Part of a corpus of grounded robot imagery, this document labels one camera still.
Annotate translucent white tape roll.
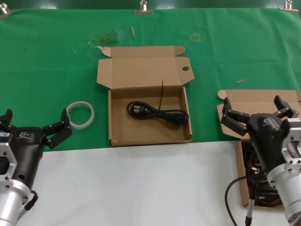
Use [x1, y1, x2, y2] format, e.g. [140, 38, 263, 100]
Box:
[66, 100, 96, 130]

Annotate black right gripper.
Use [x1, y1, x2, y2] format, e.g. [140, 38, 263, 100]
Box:
[220, 95, 300, 171]

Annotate open brown cardboard box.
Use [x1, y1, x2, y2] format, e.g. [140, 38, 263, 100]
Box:
[95, 45, 196, 148]

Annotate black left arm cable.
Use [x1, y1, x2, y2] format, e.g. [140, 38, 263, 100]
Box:
[24, 190, 39, 212]

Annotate green table cloth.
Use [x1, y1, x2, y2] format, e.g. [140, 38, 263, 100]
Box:
[0, 8, 301, 153]

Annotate black power cable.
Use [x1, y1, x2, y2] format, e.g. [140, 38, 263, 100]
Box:
[126, 79, 190, 128]

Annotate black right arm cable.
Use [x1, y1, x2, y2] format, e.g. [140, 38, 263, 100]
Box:
[224, 168, 269, 226]

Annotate grey right wrist cable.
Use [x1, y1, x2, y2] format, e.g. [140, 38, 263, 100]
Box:
[245, 178, 257, 226]

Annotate cardboard box of black cables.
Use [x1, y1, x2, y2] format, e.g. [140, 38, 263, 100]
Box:
[216, 89, 301, 209]

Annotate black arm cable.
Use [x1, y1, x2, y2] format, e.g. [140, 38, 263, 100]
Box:
[24, 190, 39, 212]
[224, 168, 269, 226]

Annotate tangled black power cables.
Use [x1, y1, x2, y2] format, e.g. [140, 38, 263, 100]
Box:
[242, 140, 286, 207]

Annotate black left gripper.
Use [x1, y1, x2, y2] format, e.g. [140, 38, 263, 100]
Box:
[0, 108, 73, 189]

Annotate silver binder clip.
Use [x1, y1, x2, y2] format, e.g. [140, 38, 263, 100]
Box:
[279, 0, 300, 14]
[0, 3, 11, 20]
[134, 0, 154, 16]

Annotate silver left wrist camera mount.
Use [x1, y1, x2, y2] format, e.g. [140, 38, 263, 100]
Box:
[0, 133, 18, 187]

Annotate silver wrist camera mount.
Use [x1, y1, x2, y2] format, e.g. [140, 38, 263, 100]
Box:
[0, 133, 18, 187]
[282, 118, 301, 166]

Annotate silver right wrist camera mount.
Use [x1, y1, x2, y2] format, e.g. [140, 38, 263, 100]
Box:
[282, 118, 301, 166]

